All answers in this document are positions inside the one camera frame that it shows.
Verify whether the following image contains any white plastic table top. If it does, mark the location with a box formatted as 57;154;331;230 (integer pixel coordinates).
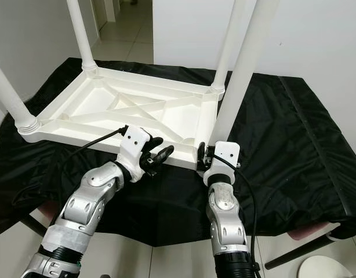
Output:
17;58;225;171

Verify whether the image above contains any white round base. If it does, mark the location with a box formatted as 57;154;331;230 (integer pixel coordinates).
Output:
297;256;353;278

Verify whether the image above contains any black cloth table cover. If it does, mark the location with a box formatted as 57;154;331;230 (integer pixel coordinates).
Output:
0;56;356;253

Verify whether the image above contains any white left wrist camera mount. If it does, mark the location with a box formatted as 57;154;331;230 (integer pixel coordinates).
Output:
116;126;152;173

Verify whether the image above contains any white plastic table leg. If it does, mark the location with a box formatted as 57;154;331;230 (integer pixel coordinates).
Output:
208;0;245;94
67;0;99;71
0;58;41;135
210;0;280;148

